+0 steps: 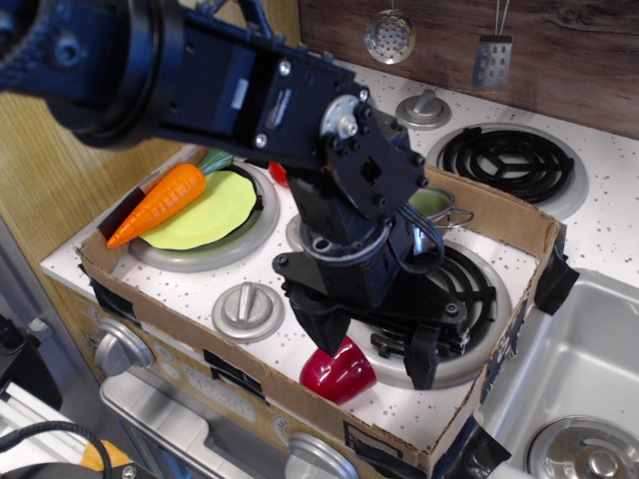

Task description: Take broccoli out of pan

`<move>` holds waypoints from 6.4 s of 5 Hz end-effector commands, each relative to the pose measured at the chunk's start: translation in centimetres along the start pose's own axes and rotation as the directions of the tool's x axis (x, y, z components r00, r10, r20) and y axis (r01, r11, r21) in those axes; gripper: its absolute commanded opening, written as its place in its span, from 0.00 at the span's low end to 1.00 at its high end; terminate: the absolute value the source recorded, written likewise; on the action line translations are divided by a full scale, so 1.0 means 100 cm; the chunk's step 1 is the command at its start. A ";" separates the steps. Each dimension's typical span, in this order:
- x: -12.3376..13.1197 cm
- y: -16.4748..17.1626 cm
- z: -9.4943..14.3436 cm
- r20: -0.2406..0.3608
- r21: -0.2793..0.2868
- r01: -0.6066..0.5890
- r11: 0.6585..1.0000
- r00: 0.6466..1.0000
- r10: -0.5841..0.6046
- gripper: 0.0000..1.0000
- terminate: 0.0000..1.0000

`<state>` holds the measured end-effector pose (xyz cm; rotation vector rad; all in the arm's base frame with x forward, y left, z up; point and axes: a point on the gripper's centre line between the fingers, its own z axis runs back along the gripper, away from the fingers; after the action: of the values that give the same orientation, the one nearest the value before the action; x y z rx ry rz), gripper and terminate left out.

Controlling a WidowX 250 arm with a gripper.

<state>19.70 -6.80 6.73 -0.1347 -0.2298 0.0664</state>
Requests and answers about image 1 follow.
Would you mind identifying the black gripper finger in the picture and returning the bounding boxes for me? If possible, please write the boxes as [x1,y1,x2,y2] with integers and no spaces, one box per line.
[290,297,350,355]
[404,325,440,390]

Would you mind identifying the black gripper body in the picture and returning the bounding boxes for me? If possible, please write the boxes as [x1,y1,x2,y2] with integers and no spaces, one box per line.
[273,219,467,342]

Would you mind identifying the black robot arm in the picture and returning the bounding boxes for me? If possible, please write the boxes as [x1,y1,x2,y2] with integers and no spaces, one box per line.
[1,1,466,390]

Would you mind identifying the small steel pan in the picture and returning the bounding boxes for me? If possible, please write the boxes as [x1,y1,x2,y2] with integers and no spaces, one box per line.
[409,186,474,237]

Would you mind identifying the front right black burner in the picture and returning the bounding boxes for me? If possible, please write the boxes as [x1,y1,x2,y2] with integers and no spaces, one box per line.
[348,240,511,389]

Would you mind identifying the black burner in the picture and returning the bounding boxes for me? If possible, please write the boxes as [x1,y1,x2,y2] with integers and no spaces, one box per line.
[426,123,589,220]
[348,240,511,389]

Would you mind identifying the red toy cup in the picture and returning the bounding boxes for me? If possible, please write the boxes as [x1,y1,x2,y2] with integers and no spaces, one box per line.
[299,336,377,404]

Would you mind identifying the front silver stove knob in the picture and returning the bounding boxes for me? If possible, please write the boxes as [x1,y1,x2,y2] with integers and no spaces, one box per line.
[212,281,285,343]

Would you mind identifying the silver stove knob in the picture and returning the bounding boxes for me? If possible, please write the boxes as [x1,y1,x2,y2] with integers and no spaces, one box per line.
[286,215,304,252]
[212,281,285,343]
[395,90,452,131]

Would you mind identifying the middle silver stove knob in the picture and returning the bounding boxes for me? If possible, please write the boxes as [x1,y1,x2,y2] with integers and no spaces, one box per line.
[286,215,304,252]

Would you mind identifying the brown cardboard fence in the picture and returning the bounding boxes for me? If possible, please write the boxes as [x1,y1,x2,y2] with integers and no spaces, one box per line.
[78,163,571,478]

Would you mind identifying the right silver oven knob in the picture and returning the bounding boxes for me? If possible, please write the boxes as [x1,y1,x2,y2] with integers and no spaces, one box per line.
[285,432,359,479]

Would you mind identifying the silver oven knob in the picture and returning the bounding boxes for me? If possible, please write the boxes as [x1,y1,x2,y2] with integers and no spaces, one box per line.
[94,318,155,377]
[285,432,359,479]

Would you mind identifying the steel toy sink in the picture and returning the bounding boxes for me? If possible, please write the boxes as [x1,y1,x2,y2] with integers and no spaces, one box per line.
[480,269,638,478]

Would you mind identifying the yellow-green toy plate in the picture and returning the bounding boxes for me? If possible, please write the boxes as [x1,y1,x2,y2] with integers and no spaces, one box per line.
[141,170,257,250]

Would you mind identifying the red toy strawberry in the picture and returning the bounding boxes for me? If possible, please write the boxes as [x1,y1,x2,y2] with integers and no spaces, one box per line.
[268,162,289,188]

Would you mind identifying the back right black burner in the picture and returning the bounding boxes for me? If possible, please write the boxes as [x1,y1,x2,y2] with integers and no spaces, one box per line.
[426,123,589,220]

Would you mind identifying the back silver stove knob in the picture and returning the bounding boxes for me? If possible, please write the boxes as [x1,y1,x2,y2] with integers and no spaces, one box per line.
[395,90,452,131]

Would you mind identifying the silver sink drain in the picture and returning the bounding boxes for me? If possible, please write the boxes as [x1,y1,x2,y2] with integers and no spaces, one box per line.
[525,416,638,478]

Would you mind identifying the orange toy carrot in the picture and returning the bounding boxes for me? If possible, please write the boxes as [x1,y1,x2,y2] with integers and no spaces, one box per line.
[107,149,234,248]

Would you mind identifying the left silver oven knob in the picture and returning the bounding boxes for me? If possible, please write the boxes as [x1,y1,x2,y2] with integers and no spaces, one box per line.
[94,318,155,377]

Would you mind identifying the hanging metal spatula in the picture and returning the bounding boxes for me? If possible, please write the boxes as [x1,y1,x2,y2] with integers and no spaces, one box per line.
[471,1,513,89]

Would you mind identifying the hanging round metal strainer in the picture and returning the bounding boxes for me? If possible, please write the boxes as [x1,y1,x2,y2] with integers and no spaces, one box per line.
[364,1,416,65]

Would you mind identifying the orange yellow object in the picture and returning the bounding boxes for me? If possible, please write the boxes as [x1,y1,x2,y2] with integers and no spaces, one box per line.
[79,440,131,471]

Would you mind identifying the front left burner ring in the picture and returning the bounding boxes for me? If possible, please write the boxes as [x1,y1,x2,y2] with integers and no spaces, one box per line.
[128,160,282,273]

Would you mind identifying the silver oven door handle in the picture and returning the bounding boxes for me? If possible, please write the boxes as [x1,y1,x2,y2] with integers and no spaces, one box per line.
[99,371,261,479]

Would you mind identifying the black cable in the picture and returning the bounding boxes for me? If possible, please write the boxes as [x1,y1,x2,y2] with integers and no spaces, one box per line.
[0,420,113,479]

